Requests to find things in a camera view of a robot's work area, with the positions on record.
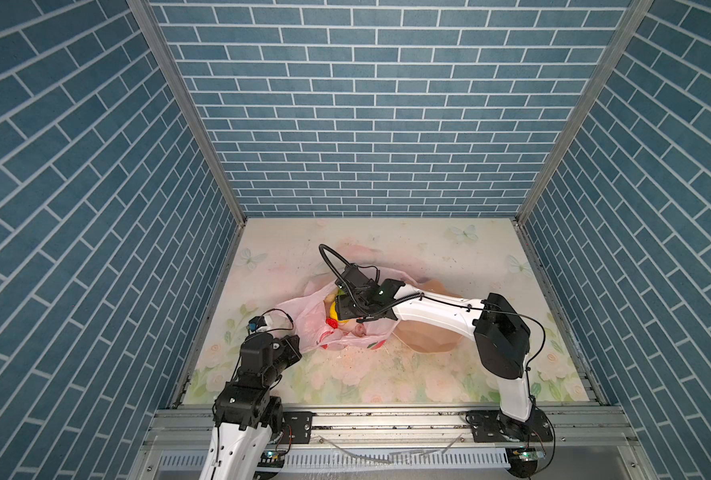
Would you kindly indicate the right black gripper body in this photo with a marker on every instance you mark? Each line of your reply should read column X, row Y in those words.
column 348, row 309

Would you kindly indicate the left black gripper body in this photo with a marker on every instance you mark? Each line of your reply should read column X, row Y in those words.
column 281, row 358

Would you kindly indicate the yellow fake lemon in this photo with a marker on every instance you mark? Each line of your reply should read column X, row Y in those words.
column 331, row 304

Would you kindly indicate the pink plastic bag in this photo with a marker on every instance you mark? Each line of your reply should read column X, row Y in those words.
column 317, row 329

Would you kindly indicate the peach lotus shaped bowl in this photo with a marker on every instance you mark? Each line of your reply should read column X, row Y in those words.
column 422, row 337

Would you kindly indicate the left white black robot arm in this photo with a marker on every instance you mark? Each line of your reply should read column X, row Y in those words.
column 235, row 451

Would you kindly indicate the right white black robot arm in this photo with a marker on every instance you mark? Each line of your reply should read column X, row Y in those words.
column 502, row 338

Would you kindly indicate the peach fake fruit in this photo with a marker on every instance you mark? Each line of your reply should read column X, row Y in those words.
column 353, row 328

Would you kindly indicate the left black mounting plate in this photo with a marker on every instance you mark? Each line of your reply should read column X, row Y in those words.
column 293, row 428

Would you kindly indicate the black mounting plate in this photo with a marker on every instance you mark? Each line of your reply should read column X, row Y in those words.
column 494, row 426
column 293, row 428

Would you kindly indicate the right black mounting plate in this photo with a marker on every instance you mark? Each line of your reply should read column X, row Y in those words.
column 494, row 426

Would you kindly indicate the white ventilation grille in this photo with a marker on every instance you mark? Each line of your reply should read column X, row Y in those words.
column 361, row 460

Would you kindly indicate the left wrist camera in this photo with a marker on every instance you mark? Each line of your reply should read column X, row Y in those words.
column 257, row 324

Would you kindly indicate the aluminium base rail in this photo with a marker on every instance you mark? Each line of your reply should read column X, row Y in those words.
column 591, row 442

